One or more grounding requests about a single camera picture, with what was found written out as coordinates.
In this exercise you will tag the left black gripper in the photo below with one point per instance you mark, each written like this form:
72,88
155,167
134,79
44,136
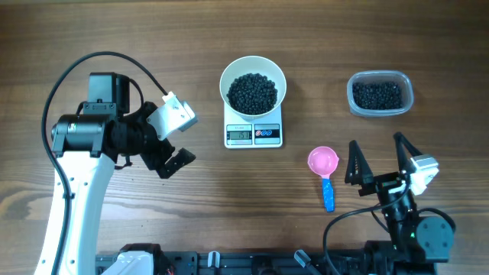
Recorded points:
155,160

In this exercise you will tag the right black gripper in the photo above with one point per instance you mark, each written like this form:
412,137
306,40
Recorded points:
380,183

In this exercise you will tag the pink scoop blue handle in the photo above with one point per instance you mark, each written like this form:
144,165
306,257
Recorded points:
323,161

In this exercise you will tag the white bowl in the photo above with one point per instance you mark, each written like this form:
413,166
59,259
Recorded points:
253,64

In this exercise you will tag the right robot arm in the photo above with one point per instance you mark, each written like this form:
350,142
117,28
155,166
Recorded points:
419,238

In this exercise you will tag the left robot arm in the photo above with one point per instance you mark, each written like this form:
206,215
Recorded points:
86,147

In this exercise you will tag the white digital kitchen scale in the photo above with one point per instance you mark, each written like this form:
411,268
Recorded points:
263,132

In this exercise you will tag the black beans in bowl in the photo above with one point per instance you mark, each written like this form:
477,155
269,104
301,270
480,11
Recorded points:
252,94

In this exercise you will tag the black beans pile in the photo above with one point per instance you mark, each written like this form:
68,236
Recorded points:
377,95

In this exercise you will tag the clear plastic container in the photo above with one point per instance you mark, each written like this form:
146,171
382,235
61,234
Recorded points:
381,76

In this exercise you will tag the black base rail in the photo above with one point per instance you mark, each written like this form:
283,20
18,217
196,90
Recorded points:
346,262

